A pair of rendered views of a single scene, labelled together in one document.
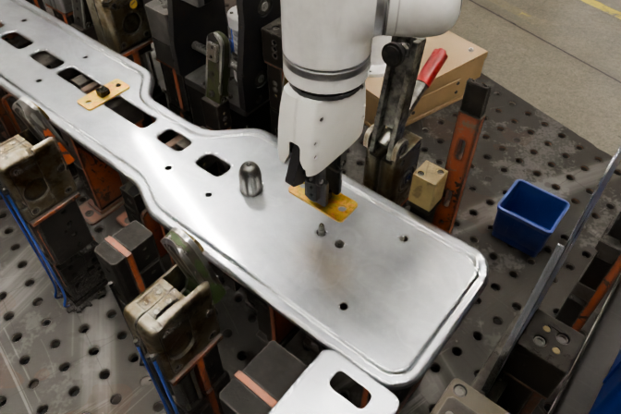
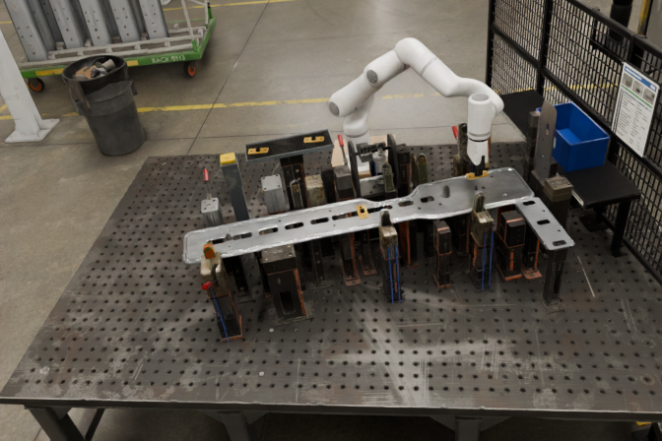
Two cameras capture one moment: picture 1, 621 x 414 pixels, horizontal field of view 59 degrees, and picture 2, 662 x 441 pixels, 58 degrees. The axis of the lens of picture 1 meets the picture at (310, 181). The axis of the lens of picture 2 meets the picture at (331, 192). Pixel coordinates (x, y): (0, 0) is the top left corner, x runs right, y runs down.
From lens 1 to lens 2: 1.98 m
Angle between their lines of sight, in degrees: 34
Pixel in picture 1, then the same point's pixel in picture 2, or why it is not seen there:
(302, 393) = (523, 210)
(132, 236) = (441, 224)
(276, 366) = (509, 215)
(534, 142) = (436, 156)
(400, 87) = (464, 138)
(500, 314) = not seen: hidden behind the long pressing
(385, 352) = (523, 194)
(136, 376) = (448, 292)
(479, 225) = not seen: hidden behind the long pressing
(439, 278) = (509, 176)
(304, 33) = (486, 125)
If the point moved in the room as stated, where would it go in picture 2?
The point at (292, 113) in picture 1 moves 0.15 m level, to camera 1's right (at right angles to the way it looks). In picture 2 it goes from (482, 147) to (501, 129)
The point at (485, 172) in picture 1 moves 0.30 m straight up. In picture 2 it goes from (438, 173) to (438, 122)
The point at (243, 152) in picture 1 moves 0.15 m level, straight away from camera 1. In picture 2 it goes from (427, 191) to (393, 183)
